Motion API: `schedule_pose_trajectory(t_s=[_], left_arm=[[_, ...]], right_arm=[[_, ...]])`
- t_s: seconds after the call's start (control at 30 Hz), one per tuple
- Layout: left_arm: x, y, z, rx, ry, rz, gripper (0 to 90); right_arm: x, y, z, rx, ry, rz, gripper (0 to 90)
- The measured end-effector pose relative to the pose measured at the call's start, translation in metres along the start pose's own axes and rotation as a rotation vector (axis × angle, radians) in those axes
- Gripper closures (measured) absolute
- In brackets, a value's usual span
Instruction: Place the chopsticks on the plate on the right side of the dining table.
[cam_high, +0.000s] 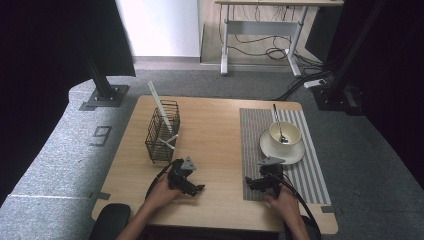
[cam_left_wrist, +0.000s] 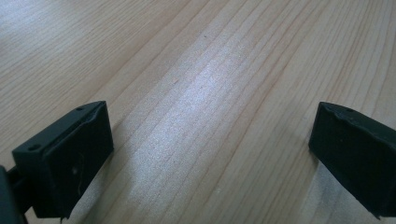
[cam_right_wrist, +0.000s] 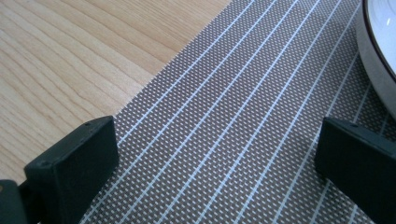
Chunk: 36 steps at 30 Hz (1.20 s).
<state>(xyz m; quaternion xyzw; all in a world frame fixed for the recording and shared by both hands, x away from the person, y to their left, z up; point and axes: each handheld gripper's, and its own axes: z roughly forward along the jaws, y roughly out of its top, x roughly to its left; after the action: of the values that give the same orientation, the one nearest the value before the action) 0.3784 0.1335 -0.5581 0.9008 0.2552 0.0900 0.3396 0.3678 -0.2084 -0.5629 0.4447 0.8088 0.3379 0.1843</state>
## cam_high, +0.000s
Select long white stick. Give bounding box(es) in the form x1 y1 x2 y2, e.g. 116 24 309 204
147 80 175 135

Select person's left hand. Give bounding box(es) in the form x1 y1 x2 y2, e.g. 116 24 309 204
144 173 183 212

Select white cup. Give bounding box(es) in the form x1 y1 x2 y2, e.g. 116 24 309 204
268 120 303 151

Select white-legged wooden desk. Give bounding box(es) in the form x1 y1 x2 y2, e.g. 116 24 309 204
214 0 345 78

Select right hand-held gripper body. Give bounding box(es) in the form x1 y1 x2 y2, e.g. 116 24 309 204
258 156 287 198

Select metal spoon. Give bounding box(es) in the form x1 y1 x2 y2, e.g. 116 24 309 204
272 103 290 145

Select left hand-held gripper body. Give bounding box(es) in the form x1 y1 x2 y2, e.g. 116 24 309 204
167 156 198 197

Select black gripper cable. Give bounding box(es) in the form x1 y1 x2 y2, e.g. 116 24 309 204
144 159 177 201
266 171 323 240

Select striped grey placemat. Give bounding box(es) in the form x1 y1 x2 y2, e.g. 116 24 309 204
239 107 333 206

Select dark wire basket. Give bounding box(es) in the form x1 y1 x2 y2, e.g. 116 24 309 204
144 99 181 165

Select white panel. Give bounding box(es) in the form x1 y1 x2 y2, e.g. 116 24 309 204
114 0 202 58

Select white power strip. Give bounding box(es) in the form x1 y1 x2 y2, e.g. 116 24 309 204
302 78 328 90

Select dark curtain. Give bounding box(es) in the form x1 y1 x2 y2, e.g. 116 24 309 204
304 0 424 189
0 0 137 206

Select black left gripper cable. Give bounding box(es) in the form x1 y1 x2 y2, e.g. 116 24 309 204
144 159 177 201

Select white saucer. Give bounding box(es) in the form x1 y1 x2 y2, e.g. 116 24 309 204
259 128 306 166

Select bundle of black cables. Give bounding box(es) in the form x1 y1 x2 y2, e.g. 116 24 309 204
218 4 336 102

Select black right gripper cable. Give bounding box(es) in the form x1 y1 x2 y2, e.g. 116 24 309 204
266 171 323 240

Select black chair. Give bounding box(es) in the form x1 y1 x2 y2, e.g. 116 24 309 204
88 203 132 240

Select black metal stand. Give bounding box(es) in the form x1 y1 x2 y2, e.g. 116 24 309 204
310 0 389 117
78 49 131 112

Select person's right hand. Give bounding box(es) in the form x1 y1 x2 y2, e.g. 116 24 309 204
264 184 302 222

